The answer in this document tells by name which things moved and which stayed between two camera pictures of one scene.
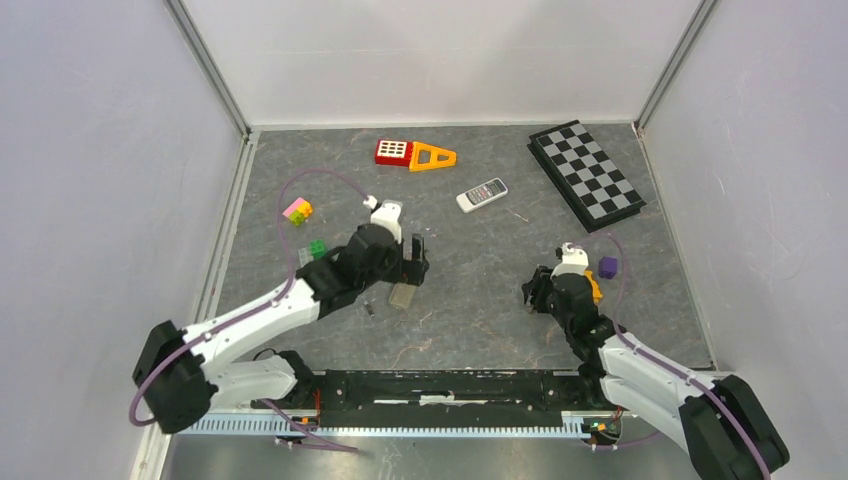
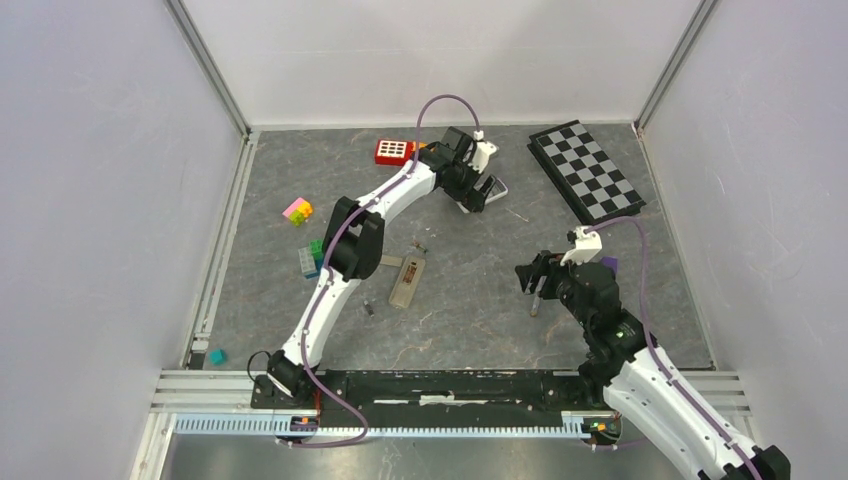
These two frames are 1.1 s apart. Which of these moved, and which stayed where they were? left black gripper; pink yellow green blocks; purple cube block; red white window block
Moved: left black gripper
Stayed: red white window block; purple cube block; pink yellow green blocks
